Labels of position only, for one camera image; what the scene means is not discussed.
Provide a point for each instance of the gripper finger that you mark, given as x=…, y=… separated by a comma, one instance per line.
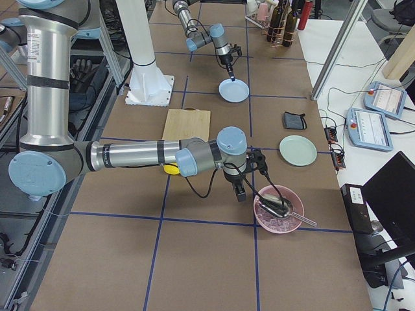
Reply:
x=230, y=72

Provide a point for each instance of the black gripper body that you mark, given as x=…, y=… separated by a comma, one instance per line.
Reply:
x=225, y=59
x=232, y=178

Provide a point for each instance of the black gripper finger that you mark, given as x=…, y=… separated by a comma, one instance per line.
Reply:
x=239, y=191

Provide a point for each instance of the light blue plate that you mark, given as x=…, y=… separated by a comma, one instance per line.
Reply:
x=234, y=90

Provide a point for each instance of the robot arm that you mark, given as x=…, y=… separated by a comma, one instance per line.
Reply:
x=49, y=158
x=198, y=36

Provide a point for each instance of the light green plate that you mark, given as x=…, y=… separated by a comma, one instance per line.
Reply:
x=298, y=150

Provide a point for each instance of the metal ice scoop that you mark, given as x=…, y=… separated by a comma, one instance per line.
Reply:
x=282, y=208

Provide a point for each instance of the pink bowl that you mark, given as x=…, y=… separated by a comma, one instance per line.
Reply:
x=292, y=197

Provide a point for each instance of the clear ice cubes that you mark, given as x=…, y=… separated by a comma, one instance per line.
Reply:
x=273, y=224

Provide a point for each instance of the pink cup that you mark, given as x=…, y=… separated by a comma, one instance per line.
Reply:
x=262, y=12

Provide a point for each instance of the lower yellow lemon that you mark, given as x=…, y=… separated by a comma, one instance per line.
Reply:
x=171, y=168

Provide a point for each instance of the dark green wine bottle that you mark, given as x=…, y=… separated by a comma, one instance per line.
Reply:
x=290, y=24

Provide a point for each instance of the bamboo cutting board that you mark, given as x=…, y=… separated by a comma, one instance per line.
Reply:
x=186, y=124

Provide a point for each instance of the grey folded cloth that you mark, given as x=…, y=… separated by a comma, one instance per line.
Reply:
x=294, y=121

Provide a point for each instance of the red bottle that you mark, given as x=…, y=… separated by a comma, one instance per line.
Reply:
x=305, y=13

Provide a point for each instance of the black computer box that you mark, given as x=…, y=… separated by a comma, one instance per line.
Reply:
x=356, y=209

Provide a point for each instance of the near teach pendant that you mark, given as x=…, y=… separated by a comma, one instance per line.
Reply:
x=368, y=129

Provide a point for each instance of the teach pendant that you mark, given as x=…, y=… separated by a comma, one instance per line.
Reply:
x=385, y=99
x=368, y=129

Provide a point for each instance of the far teach pendant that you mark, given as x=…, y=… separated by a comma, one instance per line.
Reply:
x=385, y=99

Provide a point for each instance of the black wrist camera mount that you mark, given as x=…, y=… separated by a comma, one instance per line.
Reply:
x=257, y=161

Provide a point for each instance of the copper wire bottle rack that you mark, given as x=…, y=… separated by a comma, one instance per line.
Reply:
x=282, y=28

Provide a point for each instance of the white wire dish rack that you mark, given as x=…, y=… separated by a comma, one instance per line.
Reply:
x=251, y=16

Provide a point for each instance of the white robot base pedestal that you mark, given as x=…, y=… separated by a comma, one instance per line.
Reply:
x=148, y=86

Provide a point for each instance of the aluminium frame post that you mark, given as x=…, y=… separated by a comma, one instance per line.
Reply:
x=345, y=31

